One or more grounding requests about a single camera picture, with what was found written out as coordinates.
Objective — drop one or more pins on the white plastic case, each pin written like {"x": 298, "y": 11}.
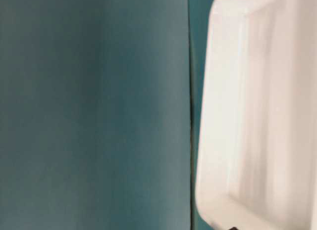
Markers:
{"x": 257, "y": 158}

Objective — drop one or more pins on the teal table mat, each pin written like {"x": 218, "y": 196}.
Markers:
{"x": 100, "y": 106}

